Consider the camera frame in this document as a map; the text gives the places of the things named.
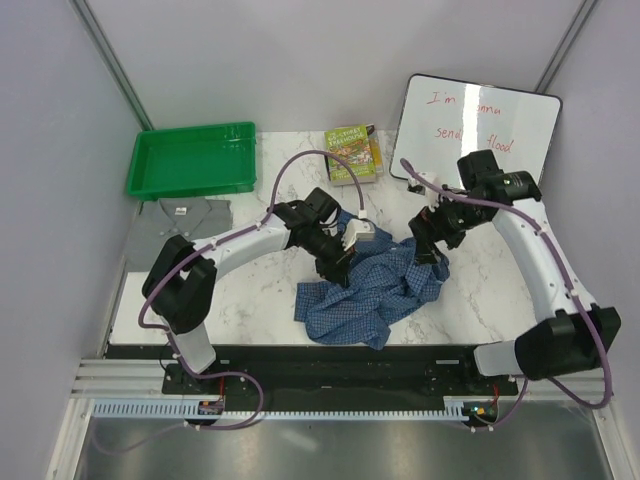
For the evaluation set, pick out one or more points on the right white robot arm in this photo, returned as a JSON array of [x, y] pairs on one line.
[[572, 333]]

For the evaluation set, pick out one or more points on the green treehouse book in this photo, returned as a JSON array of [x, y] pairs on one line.
[[359, 147]]

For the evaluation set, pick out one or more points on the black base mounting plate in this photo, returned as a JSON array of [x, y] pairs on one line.
[[342, 379]]

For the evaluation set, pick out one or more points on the left light blue cable duct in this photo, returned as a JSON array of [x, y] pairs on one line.
[[157, 408]]

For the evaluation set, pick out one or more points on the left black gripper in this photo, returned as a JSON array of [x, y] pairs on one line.
[[336, 267]]

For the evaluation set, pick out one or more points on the blue plaid long sleeve shirt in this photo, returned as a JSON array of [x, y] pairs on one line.
[[386, 285]]

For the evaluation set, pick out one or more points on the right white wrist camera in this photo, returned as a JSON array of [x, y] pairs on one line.
[[426, 184]]

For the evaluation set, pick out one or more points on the green plastic tray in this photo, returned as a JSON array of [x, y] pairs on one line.
[[193, 162]]

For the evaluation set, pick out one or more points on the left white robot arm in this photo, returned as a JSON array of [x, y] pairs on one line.
[[179, 287]]

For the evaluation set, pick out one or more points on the white whiteboard with red writing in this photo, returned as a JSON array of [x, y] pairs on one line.
[[443, 120]]

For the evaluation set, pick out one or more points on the folded grey shirt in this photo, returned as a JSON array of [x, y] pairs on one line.
[[192, 218]]

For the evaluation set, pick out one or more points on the aluminium frame rail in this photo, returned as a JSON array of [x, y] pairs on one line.
[[124, 379]]

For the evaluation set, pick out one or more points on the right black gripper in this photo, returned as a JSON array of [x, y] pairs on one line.
[[427, 224]]

